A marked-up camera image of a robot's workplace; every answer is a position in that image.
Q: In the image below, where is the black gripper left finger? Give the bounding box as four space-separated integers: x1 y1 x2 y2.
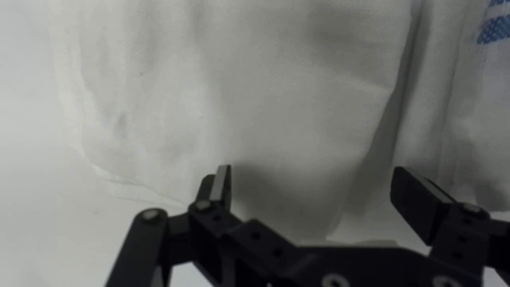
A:
105 164 299 287

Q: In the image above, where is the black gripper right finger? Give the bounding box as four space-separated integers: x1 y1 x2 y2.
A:
390 166 510 287

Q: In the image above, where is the white cloth with blue stripes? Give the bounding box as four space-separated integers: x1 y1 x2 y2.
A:
392 0 510 214

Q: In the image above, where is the plain white cloth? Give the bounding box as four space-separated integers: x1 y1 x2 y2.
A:
49 0 424 244

